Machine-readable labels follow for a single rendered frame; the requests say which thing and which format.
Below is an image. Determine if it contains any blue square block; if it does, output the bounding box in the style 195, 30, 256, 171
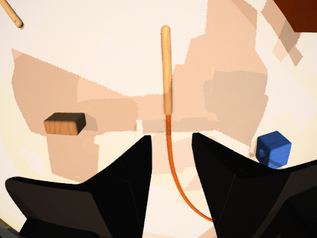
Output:
256, 130, 292, 169

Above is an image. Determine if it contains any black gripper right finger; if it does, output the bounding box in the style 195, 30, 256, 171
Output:
191, 132, 317, 238

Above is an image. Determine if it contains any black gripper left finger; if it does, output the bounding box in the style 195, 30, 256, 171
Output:
5, 135, 153, 238

